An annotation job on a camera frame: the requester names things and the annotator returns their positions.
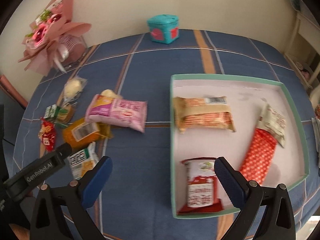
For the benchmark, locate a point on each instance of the cream wooden chair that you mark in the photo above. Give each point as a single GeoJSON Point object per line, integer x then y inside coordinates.
{"type": "Point", "coordinates": [301, 52]}

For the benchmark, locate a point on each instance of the red white cup snack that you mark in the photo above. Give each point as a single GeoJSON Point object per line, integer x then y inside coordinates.
{"type": "Point", "coordinates": [201, 189]}

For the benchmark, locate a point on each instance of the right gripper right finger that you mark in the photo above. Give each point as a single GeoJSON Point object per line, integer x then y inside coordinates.
{"type": "Point", "coordinates": [248, 196]}

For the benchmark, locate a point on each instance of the small red snack packet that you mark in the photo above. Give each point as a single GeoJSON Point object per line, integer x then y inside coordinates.
{"type": "Point", "coordinates": [47, 135]}

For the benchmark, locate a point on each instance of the green orange snack packet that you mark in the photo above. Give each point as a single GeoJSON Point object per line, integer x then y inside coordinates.
{"type": "Point", "coordinates": [82, 161]}

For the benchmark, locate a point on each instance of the pink flower bouquet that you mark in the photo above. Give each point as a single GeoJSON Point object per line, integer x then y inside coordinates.
{"type": "Point", "coordinates": [46, 30]}

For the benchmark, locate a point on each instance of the orange yellow snack packet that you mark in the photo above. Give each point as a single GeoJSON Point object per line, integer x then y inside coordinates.
{"type": "Point", "coordinates": [80, 133]}

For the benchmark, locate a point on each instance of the red dotted snack packet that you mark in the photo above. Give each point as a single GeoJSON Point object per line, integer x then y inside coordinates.
{"type": "Point", "coordinates": [259, 156]}

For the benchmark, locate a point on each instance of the cream pastry behind pink bag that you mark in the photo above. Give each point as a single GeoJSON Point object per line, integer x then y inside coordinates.
{"type": "Point", "coordinates": [110, 94]}

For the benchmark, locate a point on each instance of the clear glass vase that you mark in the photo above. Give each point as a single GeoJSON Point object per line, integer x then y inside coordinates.
{"type": "Point", "coordinates": [70, 50]}

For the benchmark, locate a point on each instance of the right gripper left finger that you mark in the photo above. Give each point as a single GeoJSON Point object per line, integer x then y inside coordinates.
{"type": "Point", "coordinates": [48, 221]}

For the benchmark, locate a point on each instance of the white round pastry packet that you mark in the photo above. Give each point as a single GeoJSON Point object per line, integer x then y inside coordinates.
{"type": "Point", "coordinates": [73, 89]}

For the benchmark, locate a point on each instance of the teal gift box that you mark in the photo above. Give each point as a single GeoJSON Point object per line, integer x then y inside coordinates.
{"type": "Point", "coordinates": [164, 28]}

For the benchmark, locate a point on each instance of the green round biscuit packet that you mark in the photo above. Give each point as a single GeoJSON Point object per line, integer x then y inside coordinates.
{"type": "Point", "coordinates": [64, 115]}

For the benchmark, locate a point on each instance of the white brown snack packet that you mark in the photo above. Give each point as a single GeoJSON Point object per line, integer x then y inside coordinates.
{"type": "Point", "coordinates": [272, 122]}

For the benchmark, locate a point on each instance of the teal rimmed cardboard tray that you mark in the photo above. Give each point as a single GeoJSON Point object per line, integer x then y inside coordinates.
{"type": "Point", "coordinates": [246, 97]}

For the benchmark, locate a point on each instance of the beige orange cake packet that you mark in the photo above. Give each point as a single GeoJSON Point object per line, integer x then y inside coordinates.
{"type": "Point", "coordinates": [207, 112]}

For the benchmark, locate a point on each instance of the blue plaid tablecloth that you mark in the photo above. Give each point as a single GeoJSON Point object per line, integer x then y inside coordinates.
{"type": "Point", "coordinates": [136, 201]}

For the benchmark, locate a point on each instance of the pink snack bag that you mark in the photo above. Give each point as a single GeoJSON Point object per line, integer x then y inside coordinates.
{"type": "Point", "coordinates": [117, 112]}

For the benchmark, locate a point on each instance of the green white snack box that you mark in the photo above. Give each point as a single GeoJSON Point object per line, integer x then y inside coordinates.
{"type": "Point", "coordinates": [51, 112]}

